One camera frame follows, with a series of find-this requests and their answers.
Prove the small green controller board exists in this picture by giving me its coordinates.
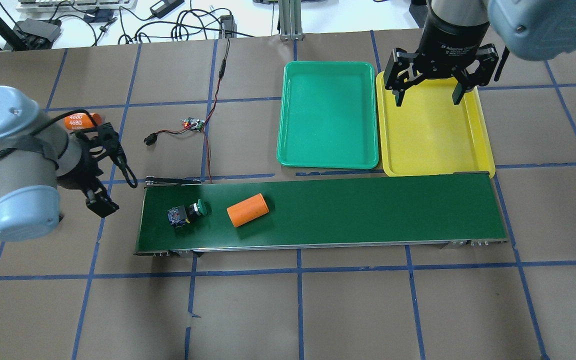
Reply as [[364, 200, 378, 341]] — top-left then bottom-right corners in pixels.
[[182, 117, 206, 133]]

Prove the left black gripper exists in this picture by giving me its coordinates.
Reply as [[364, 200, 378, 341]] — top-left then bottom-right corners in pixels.
[[70, 122, 138, 218]]

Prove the green conveyor belt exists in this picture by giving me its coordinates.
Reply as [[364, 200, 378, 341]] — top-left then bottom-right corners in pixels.
[[134, 173, 508, 256]]

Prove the green plastic tray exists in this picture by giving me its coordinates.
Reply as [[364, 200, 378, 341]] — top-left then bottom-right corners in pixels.
[[276, 61, 379, 170]]

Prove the green push button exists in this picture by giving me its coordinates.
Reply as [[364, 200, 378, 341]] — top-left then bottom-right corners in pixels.
[[166, 199, 210, 229]]

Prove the plain orange cylinder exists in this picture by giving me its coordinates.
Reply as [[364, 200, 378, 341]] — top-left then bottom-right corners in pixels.
[[226, 193, 270, 228]]

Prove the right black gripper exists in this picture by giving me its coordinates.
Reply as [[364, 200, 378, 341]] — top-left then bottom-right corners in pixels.
[[384, 14, 499, 107]]

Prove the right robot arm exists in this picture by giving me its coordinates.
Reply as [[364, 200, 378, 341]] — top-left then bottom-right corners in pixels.
[[382, 0, 576, 107]]

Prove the black barrel plug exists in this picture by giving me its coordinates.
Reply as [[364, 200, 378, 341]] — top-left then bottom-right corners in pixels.
[[142, 132, 159, 146]]

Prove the orange cylinder with 4680 label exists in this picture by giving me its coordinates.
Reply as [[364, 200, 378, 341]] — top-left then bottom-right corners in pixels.
[[63, 112, 105, 132]]

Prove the yellow plastic tray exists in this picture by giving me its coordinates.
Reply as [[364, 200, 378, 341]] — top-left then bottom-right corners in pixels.
[[375, 72, 496, 178]]

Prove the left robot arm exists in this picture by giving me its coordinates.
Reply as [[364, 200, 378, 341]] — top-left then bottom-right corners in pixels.
[[0, 85, 138, 242]]

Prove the aluminium frame post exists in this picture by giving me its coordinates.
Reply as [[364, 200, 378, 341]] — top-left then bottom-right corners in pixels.
[[278, 0, 304, 43]]

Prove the black power adapter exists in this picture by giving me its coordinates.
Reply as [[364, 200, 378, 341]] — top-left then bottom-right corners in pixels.
[[150, 0, 185, 19]]

